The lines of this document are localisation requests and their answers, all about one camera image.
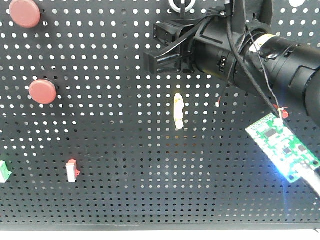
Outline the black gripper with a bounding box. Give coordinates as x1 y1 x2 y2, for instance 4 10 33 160
143 6 268 87

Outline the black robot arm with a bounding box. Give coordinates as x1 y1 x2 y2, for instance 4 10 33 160
143 0 320 124

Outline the lower red round button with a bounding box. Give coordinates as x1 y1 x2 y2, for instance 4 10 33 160
28 79 57 105

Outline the red round button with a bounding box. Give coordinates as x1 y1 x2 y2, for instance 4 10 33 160
9 0 41 29
28 79 57 105

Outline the upper red round button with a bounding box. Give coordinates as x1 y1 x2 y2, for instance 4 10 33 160
9 0 41 29

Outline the black perforated pegboard panel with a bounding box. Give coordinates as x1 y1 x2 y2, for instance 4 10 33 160
0 0 320 231

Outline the green circuit board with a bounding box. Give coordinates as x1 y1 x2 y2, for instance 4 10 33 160
245 113 320 183

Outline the white rotary knob switch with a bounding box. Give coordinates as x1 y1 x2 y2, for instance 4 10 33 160
168 0 196 19

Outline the yellow toggle switch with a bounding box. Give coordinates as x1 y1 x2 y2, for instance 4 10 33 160
173 93 185 130

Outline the black braided cable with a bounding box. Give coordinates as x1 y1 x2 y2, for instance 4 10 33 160
224 0 285 120

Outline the small red-tipped white switch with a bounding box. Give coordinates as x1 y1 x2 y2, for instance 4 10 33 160
65 159 80 183

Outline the small green-tipped white switch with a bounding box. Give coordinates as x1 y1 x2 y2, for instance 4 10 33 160
0 160 12 183

